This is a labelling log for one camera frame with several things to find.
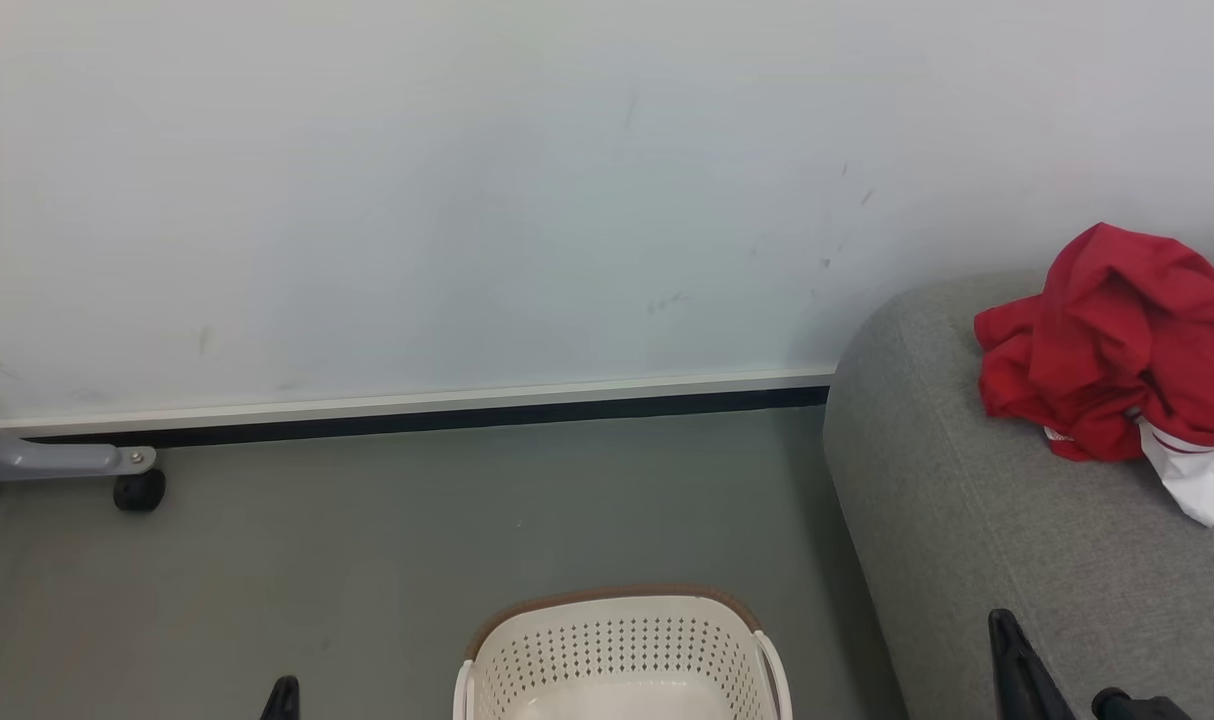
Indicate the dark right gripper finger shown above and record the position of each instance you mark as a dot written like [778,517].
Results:
[1022,670]

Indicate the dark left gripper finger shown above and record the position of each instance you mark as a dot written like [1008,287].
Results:
[284,700]

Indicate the red clothing with white trim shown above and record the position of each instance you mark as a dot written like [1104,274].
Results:
[1117,340]

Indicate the white perforated laundry basket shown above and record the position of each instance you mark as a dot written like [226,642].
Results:
[622,650]

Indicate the grey fabric sofa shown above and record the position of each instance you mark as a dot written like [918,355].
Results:
[967,560]

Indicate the black caster wheel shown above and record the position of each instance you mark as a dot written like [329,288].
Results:
[139,490]

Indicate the white and black baseboard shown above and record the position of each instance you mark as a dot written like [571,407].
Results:
[417,412]

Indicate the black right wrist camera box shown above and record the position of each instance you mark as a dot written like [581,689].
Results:
[1142,708]

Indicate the grey metal frame leg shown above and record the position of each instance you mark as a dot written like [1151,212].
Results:
[47,458]

